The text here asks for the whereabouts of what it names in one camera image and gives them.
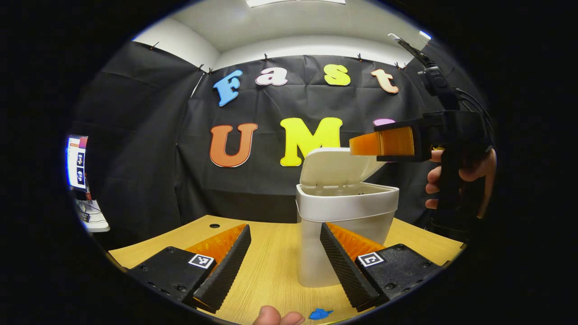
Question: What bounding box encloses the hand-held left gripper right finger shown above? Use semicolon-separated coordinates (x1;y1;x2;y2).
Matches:
320;221;443;313

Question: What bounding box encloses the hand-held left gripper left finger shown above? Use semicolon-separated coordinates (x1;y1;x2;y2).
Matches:
127;223;252;314

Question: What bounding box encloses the white desktop garbage bin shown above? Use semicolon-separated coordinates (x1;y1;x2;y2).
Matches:
296;148;400;288

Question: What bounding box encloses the wooden desktop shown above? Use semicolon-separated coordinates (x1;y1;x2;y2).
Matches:
108;214;466;325

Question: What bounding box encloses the black backdrop cloth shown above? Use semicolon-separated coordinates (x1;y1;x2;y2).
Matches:
72;38;493;249

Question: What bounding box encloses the white side table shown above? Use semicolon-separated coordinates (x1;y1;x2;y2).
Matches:
75;199;110;233

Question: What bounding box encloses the long ceiling light panel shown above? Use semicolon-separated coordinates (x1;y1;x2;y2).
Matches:
246;0;346;7

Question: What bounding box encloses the computer monitor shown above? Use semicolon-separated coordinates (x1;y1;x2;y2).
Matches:
67;135;89;190

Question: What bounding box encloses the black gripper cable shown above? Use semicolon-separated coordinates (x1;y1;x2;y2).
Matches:
455;87;494;136

